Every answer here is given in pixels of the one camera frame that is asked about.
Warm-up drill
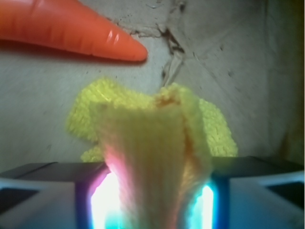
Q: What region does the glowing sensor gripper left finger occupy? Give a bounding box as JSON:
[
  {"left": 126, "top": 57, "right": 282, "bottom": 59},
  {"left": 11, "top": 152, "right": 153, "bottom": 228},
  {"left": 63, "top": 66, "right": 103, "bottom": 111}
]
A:
[{"left": 0, "top": 162, "right": 119, "bottom": 229}]

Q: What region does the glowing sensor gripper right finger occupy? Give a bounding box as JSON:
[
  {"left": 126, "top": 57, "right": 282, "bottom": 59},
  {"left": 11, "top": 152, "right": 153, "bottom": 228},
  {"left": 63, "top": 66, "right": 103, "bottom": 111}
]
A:
[{"left": 190, "top": 156, "right": 305, "bottom": 229}]

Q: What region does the yellow knitted cloth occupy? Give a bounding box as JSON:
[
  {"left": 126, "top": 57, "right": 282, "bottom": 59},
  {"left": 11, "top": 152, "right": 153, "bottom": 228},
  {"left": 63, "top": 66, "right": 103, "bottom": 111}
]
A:
[{"left": 66, "top": 78, "right": 238, "bottom": 229}]

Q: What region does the brown paper bag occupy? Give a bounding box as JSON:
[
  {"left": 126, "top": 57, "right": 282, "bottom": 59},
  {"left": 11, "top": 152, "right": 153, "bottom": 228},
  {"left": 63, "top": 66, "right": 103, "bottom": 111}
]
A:
[{"left": 0, "top": 0, "right": 305, "bottom": 171}]

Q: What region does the orange toy carrot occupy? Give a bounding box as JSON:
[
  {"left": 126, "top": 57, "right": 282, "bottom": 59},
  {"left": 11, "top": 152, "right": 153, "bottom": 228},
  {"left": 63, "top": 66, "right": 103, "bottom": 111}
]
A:
[{"left": 0, "top": 0, "right": 148, "bottom": 62}]

